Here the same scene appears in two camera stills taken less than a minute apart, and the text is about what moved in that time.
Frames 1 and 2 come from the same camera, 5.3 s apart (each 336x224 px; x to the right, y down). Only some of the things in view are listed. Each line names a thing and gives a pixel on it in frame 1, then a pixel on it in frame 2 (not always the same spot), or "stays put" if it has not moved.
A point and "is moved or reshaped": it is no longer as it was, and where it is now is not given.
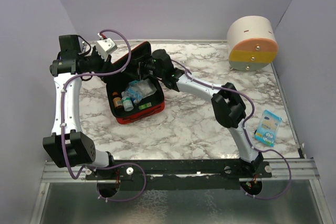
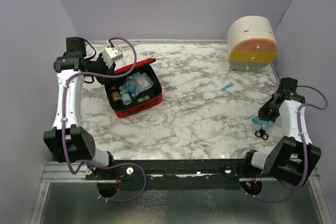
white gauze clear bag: (146, 87) is moved or reshaped
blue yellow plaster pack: (268, 128) is moved or reshaped
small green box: (145, 106) to (143, 98)
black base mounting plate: (178, 175) stays put
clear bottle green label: (127, 103) to (125, 97)
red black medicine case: (132, 99) is moved or reshaped
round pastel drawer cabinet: (251, 43) stays put
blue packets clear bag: (133, 91) is moved or reshaped
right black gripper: (140, 70) to (264, 114)
